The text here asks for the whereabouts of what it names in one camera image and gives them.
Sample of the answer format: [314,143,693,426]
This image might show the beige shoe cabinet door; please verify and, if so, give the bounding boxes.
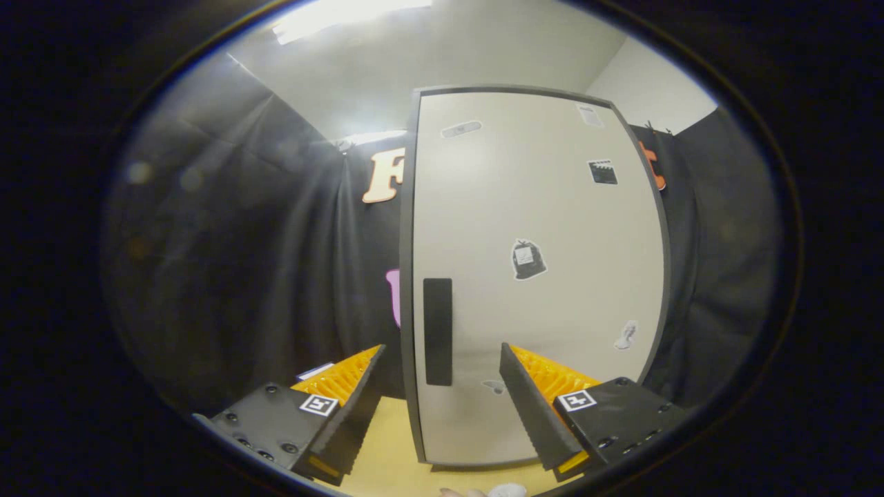
[412,92,665,465]

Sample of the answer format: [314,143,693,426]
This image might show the black backdrop cloth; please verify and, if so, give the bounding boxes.
[104,52,785,415]

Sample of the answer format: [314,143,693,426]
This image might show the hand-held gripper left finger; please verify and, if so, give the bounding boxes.
[192,344,387,487]

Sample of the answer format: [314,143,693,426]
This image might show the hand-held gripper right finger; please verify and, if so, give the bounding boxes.
[499,342,689,483]

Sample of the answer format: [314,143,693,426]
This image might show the black door handle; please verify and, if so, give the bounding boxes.
[423,278,454,387]

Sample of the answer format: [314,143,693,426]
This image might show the white pink shoe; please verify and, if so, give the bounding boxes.
[439,483,529,497]

